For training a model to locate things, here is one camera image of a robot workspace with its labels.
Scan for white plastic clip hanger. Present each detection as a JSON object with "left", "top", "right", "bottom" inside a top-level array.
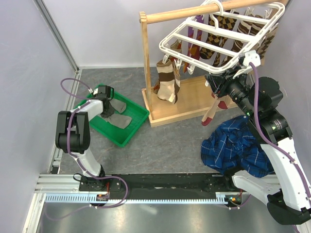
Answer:
[{"left": 157, "top": 2, "right": 285, "bottom": 74}]

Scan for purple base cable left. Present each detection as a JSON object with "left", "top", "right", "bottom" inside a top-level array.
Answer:
[{"left": 45, "top": 174, "right": 129, "bottom": 220}]

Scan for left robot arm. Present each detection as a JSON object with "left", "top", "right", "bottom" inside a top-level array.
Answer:
[{"left": 55, "top": 85, "right": 115, "bottom": 191}]

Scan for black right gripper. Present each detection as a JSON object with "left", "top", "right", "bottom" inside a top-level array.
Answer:
[{"left": 206, "top": 64, "right": 258, "bottom": 118}]

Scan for cream brown striped sock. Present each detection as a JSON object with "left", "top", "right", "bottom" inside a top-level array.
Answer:
[{"left": 231, "top": 21, "right": 263, "bottom": 52}]

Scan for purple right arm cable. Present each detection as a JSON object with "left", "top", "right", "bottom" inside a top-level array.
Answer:
[{"left": 250, "top": 62, "right": 311, "bottom": 233}]

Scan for beige sock maroon toe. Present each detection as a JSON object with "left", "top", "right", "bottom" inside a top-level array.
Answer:
[{"left": 201, "top": 93, "right": 231, "bottom": 126}]

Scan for blue plaid shirt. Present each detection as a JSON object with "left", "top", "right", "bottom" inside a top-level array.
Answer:
[{"left": 201, "top": 116, "right": 274, "bottom": 178}]

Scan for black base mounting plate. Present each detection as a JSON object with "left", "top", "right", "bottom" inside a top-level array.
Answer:
[{"left": 74, "top": 173, "right": 241, "bottom": 193}]

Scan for green plastic tray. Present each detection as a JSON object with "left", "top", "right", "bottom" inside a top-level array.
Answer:
[{"left": 89, "top": 91, "right": 150, "bottom": 147}]

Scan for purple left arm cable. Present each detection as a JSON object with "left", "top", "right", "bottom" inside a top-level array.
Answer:
[{"left": 60, "top": 78, "right": 107, "bottom": 179}]

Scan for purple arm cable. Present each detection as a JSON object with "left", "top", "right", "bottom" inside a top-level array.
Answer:
[
  {"left": 250, "top": 62, "right": 311, "bottom": 233},
  {"left": 60, "top": 78, "right": 107, "bottom": 179}
]

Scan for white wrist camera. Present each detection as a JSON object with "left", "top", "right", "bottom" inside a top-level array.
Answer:
[
  {"left": 233, "top": 50, "right": 261, "bottom": 79},
  {"left": 93, "top": 84, "right": 115, "bottom": 100}
]

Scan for blue slotted cable duct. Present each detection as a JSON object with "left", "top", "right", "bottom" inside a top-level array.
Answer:
[{"left": 45, "top": 193, "right": 233, "bottom": 204}]

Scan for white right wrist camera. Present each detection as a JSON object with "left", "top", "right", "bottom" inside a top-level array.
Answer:
[{"left": 233, "top": 50, "right": 261, "bottom": 79}]

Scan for wooden clothes rack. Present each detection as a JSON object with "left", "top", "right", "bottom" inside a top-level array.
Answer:
[{"left": 139, "top": 0, "right": 287, "bottom": 127}]

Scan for grey sock black stripes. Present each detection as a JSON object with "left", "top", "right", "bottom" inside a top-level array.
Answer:
[{"left": 109, "top": 99, "right": 127, "bottom": 114}]

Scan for beige sock maroon purple stripes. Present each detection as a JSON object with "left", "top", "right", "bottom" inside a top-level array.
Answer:
[{"left": 154, "top": 55, "right": 180, "bottom": 104}]

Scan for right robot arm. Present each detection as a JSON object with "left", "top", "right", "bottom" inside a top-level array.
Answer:
[{"left": 201, "top": 70, "right": 311, "bottom": 225}]

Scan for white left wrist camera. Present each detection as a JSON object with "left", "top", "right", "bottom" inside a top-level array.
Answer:
[{"left": 93, "top": 84, "right": 115, "bottom": 100}]

